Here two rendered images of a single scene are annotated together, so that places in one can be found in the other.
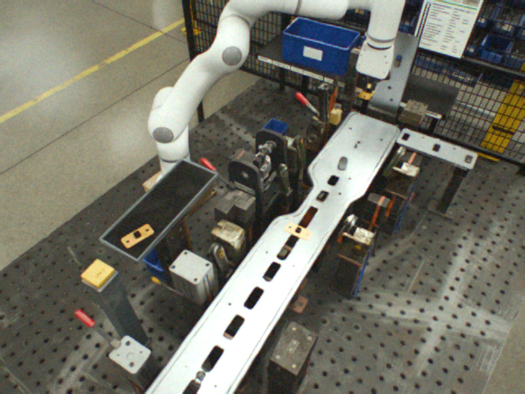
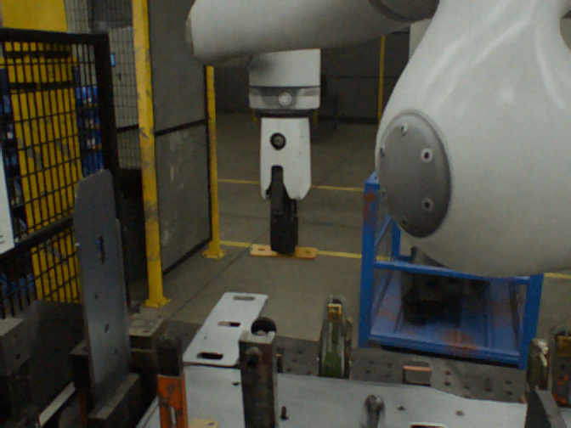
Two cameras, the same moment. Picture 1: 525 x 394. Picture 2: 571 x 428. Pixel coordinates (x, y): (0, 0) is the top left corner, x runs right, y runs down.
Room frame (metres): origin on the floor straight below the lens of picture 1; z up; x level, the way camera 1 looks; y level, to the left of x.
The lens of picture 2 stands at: (1.46, 0.25, 1.50)
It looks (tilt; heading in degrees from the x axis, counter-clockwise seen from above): 16 degrees down; 247
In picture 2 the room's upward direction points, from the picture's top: straight up
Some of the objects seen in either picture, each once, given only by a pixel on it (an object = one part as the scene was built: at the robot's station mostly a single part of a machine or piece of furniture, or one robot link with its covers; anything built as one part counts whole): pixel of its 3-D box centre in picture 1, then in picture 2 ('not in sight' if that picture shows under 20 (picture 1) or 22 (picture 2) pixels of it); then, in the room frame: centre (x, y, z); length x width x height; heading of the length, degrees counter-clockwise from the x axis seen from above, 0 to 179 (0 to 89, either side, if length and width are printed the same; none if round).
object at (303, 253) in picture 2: (367, 90); (284, 249); (1.20, -0.38, 1.25); 0.08 x 0.04 x 0.01; 148
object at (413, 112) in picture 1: (404, 140); (145, 413); (1.37, -0.64, 0.88); 0.08 x 0.08 x 0.36; 58
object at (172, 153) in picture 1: (171, 122); not in sight; (1.25, 0.31, 1.09); 0.19 x 0.12 x 0.24; 179
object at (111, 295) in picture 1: (120, 313); not in sight; (0.57, 0.41, 0.92); 0.08 x 0.08 x 0.44; 58
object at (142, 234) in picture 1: (137, 235); not in sight; (0.68, 0.32, 1.17); 0.08 x 0.04 x 0.01; 128
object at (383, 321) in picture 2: not in sight; (451, 247); (-0.49, -2.09, 0.47); 1.20 x 0.80 x 0.95; 49
